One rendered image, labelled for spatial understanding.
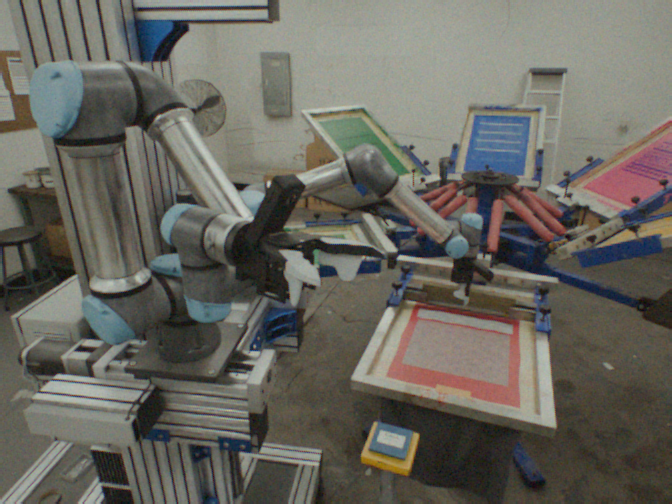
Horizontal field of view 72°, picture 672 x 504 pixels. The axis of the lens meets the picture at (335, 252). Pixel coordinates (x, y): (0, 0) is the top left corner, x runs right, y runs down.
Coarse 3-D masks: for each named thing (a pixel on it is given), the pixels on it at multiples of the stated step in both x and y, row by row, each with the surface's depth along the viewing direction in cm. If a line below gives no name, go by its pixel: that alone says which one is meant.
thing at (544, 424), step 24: (480, 288) 196; (384, 336) 164; (360, 384) 141; (384, 384) 140; (408, 384) 140; (456, 408) 132; (480, 408) 130; (504, 408) 130; (552, 408) 130; (528, 432) 127; (552, 432) 124
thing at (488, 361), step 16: (496, 320) 179; (512, 320) 179; (464, 336) 169; (480, 336) 169; (496, 336) 169; (512, 336) 169; (464, 352) 160; (480, 352) 160; (496, 352) 160; (512, 352) 160; (464, 368) 152; (480, 368) 152; (496, 368) 152; (512, 368) 152; (464, 384) 145; (480, 384) 145; (496, 384) 145; (512, 384) 145; (496, 400) 138; (512, 400) 138
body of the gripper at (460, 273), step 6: (462, 258) 174; (468, 258) 173; (474, 258) 173; (456, 264) 178; (462, 264) 177; (456, 270) 176; (462, 270) 176; (468, 270) 176; (456, 276) 177; (462, 276) 177; (468, 276) 175; (456, 282) 178; (462, 282) 178
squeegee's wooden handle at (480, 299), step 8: (424, 288) 186; (432, 288) 185; (440, 288) 183; (448, 288) 182; (456, 288) 182; (432, 296) 186; (440, 296) 185; (448, 296) 184; (472, 296) 180; (480, 296) 179; (488, 296) 178; (496, 296) 177; (504, 296) 176; (512, 296) 176; (472, 304) 181; (480, 304) 180; (488, 304) 179; (496, 304) 178; (504, 304) 177; (512, 304) 175
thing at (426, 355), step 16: (416, 304) 190; (416, 320) 179; (432, 320) 179; (416, 336) 169; (432, 336) 169; (448, 336) 169; (400, 352) 160; (416, 352) 160; (432, 352) 160; (448, 352) 160; (400, 368) 152; (416, 368) 152; (432, 368) 152; (448, 368) 152; (432, 384) 145; (448, 384) 145
